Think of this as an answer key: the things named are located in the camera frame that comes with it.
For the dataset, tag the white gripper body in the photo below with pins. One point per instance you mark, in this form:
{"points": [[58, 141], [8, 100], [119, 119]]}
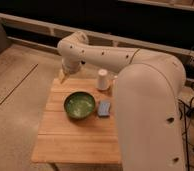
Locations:
{"points": [[69, 66]]}

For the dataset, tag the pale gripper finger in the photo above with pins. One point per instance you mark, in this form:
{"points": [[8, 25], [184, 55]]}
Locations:
{"points": [[63, 77]]}

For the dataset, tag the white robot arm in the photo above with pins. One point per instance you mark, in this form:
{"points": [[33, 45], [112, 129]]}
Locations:
{"points": [[145, 100]]}

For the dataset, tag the white cup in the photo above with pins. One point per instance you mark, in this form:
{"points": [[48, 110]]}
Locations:
{"points": [[104, 83]]}

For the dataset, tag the green bowl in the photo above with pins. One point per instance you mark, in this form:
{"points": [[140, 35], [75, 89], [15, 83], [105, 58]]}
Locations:
{"points": [[79, 105]]}

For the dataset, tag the blue sponge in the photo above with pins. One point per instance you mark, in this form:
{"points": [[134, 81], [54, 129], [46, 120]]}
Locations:
{"points": [[104, 108]]}

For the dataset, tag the wooden table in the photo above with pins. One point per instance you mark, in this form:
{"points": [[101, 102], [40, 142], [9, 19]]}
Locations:
{"points": [[67, 141]]}

